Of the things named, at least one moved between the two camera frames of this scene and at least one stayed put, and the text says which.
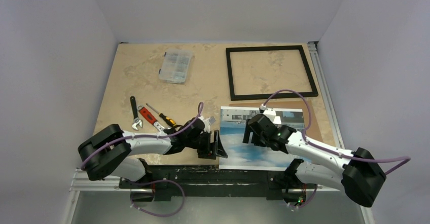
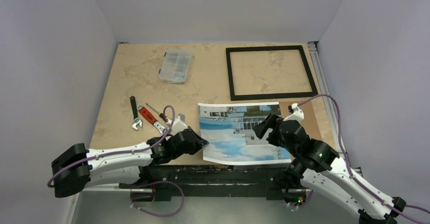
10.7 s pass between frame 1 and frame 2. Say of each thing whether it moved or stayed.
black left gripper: moved
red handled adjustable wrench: stayed
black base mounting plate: stayed
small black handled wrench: stayed
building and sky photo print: moved
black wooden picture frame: stayed
